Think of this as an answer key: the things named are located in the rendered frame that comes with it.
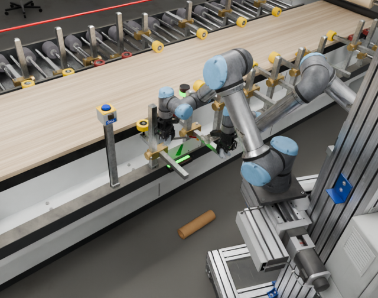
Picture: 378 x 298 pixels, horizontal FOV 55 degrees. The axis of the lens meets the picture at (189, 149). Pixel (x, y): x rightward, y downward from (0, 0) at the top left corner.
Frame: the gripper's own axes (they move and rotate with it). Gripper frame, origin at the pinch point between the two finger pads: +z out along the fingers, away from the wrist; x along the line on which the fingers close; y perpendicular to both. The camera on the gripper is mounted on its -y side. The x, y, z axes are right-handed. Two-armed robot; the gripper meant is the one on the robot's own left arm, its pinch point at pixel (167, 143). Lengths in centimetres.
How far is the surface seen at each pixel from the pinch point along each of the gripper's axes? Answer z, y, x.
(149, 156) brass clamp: 10.4, 5.6, -8.3
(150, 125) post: -10.4, 2.8, -8.8
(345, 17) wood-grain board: 2, -263, 38
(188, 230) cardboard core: 85, -12, 12
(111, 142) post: -10.8, 25.7, -16.1
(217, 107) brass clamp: -3.9, -41.3, 8.7
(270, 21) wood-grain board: 2, -203, -19
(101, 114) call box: -29.2, 29.2, -17.5
